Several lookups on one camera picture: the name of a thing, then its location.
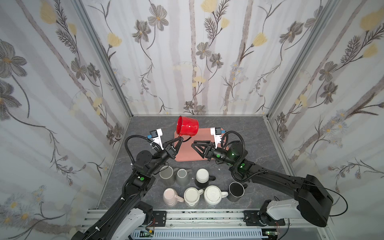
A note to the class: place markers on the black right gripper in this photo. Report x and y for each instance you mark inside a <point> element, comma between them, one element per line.
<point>208,151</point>

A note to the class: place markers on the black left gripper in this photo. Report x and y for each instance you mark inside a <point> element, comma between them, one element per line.
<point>169,152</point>

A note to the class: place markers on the red mug black handle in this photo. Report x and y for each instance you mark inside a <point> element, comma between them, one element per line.
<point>187,127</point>

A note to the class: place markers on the black mug white base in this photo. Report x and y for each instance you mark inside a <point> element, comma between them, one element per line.
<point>203,178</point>

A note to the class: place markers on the black mug white rim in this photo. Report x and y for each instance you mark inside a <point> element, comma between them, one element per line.
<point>236,191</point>

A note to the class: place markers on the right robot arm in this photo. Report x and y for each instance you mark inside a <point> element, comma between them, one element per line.
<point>309,199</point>

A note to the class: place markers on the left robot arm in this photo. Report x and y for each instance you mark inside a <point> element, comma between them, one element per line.
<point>129,212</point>

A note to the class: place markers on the dark grey mug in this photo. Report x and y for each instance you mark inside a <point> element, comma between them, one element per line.
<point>168,175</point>

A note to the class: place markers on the light grey mug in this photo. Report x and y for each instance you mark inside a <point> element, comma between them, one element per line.
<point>183,177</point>

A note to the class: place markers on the white ribbed mug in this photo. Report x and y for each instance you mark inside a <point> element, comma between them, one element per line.
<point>213,195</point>

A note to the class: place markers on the cream mug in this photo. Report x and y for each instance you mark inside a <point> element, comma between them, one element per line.
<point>192,196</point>

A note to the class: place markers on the pink mug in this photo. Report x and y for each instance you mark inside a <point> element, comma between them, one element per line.
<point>171,197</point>

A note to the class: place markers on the pink plastic tray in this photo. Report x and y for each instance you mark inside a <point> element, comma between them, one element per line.
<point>186,152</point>

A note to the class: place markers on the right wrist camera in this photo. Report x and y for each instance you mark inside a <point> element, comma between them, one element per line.
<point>217,133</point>

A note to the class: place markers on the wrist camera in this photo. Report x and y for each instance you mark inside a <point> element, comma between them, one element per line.
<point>217,133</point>
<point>155,137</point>

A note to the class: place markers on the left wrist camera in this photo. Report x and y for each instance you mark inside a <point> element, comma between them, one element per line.
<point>155,137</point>

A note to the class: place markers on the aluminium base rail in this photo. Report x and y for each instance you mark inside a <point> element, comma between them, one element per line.
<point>212,224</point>

